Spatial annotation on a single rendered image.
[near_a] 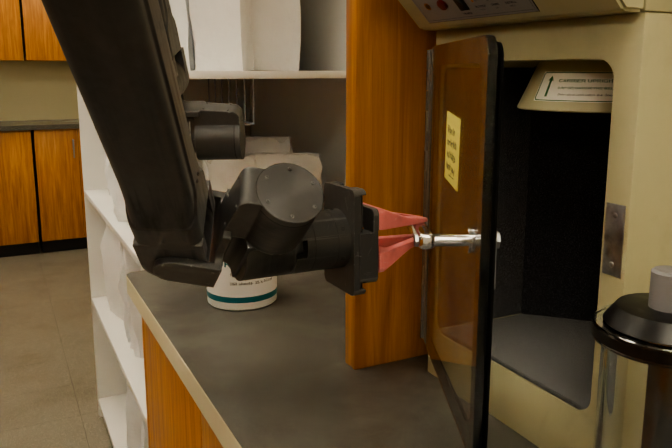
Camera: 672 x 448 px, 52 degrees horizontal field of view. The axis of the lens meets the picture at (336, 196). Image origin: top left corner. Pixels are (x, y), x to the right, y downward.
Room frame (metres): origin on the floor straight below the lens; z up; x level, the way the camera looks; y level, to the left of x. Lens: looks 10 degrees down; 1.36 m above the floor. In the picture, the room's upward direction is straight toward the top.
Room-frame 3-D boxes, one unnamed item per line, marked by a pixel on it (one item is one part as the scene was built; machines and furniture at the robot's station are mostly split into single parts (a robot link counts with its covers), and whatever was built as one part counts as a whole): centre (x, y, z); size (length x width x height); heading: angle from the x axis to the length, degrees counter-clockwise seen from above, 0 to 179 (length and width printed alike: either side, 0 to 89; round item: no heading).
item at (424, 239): (0.67, -0.10, 1.20); 0.10 x 0.05 x 0.03; 1
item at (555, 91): (0.79, -0.30, 1.34); 0.18 x 0.18 x 0.05
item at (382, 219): (0.67, -0.05, 1.20); 0.09 x 0.07 x 0.07; 117
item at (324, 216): (0.64, 0.01, 1.20); 0.07 x 0.07 x 0.10; 27
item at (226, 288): (1.22, 0.17, 1.01); 0.13 x 0.13 x 0.15
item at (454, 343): (0.74, -0.13, 1.19); 0.30 x 0.01 x 0.40; 1
